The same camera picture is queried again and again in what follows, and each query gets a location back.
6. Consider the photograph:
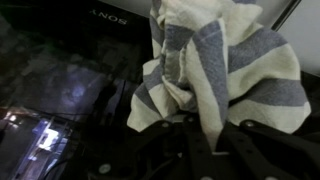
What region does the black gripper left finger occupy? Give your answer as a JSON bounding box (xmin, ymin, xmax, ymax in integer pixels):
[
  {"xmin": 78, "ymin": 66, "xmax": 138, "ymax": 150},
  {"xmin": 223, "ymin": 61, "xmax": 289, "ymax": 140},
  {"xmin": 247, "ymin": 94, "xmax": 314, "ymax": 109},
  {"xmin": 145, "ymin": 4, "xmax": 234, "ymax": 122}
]
[{"xmin": 88, "ymin": 114, "xmax": 215, "ymax": 180}]

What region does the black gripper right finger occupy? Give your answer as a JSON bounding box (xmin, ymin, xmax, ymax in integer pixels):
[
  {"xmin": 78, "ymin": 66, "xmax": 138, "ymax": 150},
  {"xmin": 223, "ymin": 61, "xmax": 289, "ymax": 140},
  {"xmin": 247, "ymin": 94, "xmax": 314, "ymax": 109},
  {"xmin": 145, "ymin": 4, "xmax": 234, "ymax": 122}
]
[{"xmin": 215, "ymin": 118, "xmax": 320, "ymax": 180}]

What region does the grey striped cream towel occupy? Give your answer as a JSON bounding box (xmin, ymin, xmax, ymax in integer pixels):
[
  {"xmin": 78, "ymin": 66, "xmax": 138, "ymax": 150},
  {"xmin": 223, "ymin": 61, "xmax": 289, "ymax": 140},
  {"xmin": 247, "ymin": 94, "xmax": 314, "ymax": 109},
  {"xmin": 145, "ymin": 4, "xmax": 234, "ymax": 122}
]
[{"xmin": 126, "ymin": 0, "xmax": 313, "ymax": 153}]

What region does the black flat screen TV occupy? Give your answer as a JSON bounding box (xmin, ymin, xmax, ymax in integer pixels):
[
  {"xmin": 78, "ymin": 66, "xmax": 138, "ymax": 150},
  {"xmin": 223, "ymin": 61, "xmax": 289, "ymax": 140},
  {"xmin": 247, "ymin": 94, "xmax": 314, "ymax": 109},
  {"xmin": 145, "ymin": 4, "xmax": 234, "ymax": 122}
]
[{"xmin": 0, "ymin": 0, "xmax": 320, "ymax": 180}]

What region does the silver TV base plate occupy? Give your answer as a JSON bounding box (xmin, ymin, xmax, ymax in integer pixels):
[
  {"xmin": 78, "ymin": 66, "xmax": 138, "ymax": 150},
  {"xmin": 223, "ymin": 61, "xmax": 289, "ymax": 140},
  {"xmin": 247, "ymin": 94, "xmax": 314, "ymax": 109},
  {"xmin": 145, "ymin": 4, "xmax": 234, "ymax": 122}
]
[{"xmin": 270, "ymin": 0, "xmax": 303, "ymax": 32}]

